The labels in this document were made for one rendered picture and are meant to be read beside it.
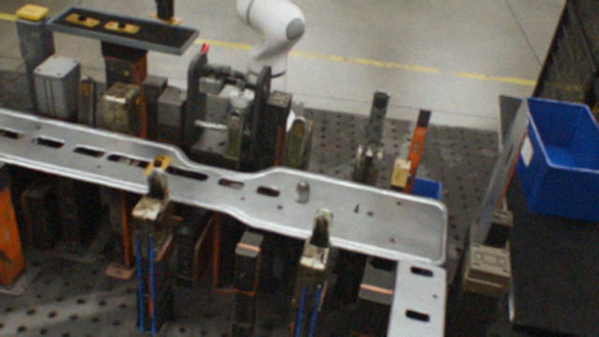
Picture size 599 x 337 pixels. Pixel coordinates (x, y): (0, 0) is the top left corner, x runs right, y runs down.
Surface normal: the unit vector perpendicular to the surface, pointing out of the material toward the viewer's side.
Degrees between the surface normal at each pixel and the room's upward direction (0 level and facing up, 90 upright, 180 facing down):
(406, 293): 0
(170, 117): 90
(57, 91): 90
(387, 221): 0
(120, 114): 90
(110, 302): 0
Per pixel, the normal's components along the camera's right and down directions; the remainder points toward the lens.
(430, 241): 0.10, -0.80
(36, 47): -0.22, 0.55
